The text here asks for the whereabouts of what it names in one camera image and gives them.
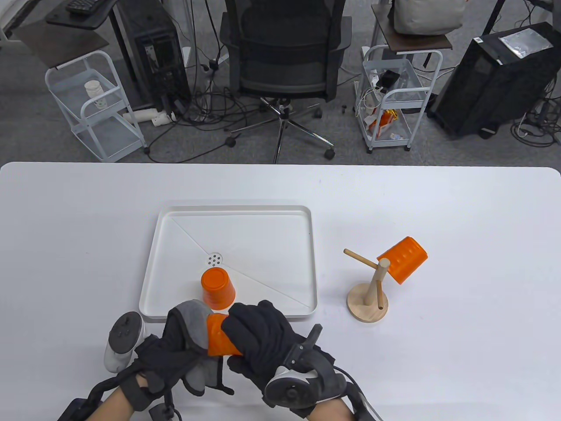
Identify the orange snack packet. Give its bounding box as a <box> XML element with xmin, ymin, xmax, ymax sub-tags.
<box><xmin>367</xmin><ymin>109</ymin><xmax>398</xmax><ymax>136</ymax></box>

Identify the person's right forearm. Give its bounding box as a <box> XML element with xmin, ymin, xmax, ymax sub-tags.
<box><xmin>307</xmin><ymin>397</ymin><xmax>356</xmax><ymax>421</ymax></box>

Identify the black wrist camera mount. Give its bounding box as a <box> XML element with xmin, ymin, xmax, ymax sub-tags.
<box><xmin>346</xmin><ymin>382</ymin><xmax>383</xmax><ymax>421</ymax></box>
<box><xmin>59</xmin><ymin>397</ymin><xmax>103</xmax><ymax>421</ymax></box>

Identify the orange plastic cup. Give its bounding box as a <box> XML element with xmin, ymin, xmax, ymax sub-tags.
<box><xmin>377</xmin><ymin>236</ymin><xmax>428</xmax><ymax>285</ymax></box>
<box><xmin>201</xmin><ymin>268</ymin><xmax>236</xmax><ymax>311</ymax></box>
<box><xmin>206</xmin><ymin>314</ymin><xmax>244</xmax><ymax>357</ymax></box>

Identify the white paper cup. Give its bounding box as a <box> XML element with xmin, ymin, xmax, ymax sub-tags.
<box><xmin>84</xmin><ymin>80</ymin><xmax>109</xmax><ymax>109</ymax></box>

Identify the grey fabric bag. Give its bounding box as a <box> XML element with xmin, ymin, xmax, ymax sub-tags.
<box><xmin>388</xmin><ymin>0</ymin><xmax>465</xmax><ymax>36</ymax></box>

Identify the dark brown side table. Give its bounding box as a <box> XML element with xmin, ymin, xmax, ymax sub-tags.
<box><xmin>372</xmin><ymin>4</ymin><xmax>453</xmax><ymax>55</ymax></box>
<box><xmin>12</xmin><ymin>20</ymin><xmax>110</xmax><ymax>69</ymax></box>

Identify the person's left forearm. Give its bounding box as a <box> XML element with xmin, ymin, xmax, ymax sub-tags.
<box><xmin>94</xmin><ymin>375</ymin><xmax>152</xmax><ymax>421</ymax></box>

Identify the white drain tray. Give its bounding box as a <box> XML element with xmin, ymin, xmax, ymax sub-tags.
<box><xmin>139</xmin><ymin>205</ymin><xmax>318</xmax><ymax>323</ymax></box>

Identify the person's right hand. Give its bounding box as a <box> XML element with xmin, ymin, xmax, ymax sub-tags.
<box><xmin>221</xmin><ymin>300</ymin><xmax>316</xmax><ymax>395</ymax></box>

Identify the white floor power strip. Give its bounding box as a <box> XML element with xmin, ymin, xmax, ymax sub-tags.
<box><xmin>122</xmin><ymin>109</ymin><xmax>177</xmax><ymax>128</ymax></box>

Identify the black computer tower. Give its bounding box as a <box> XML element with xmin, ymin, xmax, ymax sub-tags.
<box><xmin>427</xmin><ymin>22</ymin><xmax>561</xmax><ymax>140</ymax></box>
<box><xmin>110</xmin><ymin>0</ymin><xmax>192</xmax><ymax>112</ymax></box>

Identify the green grey hand towel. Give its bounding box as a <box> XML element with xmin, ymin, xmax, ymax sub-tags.
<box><xmin>169</xmin><ymin>300</ymin><xmax>235</xmax><ymax>397</ymax></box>

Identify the person's left hand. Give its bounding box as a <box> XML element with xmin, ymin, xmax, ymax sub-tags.
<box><xmin>117</xmin><ymin>307</ymin><xmax>206</xmax><ymax>411</ymax></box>

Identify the white wire utility cart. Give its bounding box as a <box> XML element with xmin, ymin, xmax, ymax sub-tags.
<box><xmin>45</xmin><ymin>50</ymin><xmax>151</xmax><ymax>163</ymax></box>
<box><xmin>354</xmin><ymin>45</ymin><xmax>443</xmax><ymax>153</ymax></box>

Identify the wooden cup rack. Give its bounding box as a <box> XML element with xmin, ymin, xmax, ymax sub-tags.
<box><xmin>343</xmin><ymin>248</ymin><xmax>391</xmax><ymax>324</ymax></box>

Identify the black keyboard shelf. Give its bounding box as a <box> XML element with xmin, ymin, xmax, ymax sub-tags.
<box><xmin>46</xmin><ymin>0</ymin><xmax>119</xmax><ymax>30</ymax></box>

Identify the tangle of black cables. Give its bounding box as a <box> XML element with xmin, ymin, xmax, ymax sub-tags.
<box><xmin>147</xmin><ymin>86</ymin><xmax>272</xmax><ymax>154</ymax></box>

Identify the black office chair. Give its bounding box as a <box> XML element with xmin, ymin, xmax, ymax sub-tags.
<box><xmin>219</xmin><ymin>0</ymin><xmax>352</xmax><ymax>164</ymax></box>

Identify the silver foil pouch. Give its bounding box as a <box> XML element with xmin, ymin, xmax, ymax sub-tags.
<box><xmin>499</xmin><ymin>27</ymin><xmax>554</xmax><ymax>58</ymax></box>

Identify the black keyboard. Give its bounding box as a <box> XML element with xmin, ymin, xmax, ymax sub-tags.
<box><xmin>66</xmin><ymin>0</ymin><xmax>100</xmax><ymax>15</ymax></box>

